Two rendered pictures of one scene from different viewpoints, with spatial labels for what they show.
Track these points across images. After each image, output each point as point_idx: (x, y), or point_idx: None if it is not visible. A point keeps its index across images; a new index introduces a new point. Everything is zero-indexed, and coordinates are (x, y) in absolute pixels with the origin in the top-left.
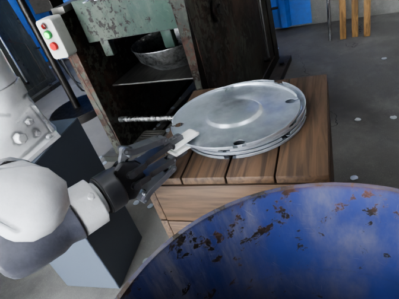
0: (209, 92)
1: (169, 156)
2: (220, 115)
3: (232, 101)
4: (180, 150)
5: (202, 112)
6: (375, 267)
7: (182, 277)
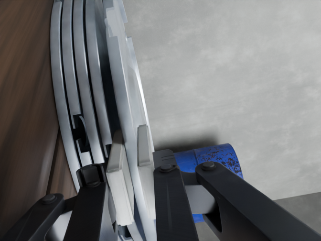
0: (119, 3)
1: (110, 207)
2: (143, 120)
3: (139, 90)
4: (133, 205)
5: (123, 57)
6: None
7: None
